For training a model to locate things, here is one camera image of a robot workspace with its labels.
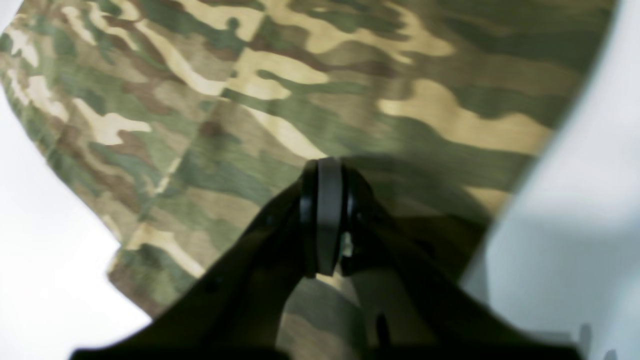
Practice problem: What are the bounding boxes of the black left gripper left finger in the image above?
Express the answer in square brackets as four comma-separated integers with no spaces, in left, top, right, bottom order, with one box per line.
[71,160,319,360]

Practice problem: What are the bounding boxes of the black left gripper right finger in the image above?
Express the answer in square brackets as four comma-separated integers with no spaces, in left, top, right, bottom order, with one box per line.
[317,157,580,360]

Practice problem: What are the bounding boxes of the camouflage T-shirt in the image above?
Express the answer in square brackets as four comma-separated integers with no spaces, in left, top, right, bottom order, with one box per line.
[0,0,618,360]

